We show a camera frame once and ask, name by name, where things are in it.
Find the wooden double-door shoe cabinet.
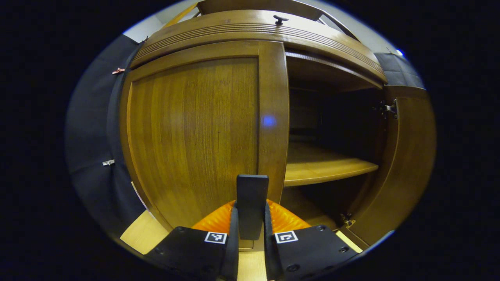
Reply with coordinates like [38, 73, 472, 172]
[119, 0, 437, 250]

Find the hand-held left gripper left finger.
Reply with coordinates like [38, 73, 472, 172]
[145, 201, 239, 281]

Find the wooden inner shelf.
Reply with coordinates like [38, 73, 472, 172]
[284, 142, 379, 187]

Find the wooden drawer with black knob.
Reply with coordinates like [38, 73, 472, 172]
[130, 10, 388, 84]

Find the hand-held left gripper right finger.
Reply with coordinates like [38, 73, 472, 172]
[262, 199, 360, 281]

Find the wooden cabinet door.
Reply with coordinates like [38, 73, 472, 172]
[344, 86, 437, 248]
[119, 40, 290, 250]

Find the metal door hinge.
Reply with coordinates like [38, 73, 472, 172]
[373, 99, 398, 119]
[339, 213, 357, 229]

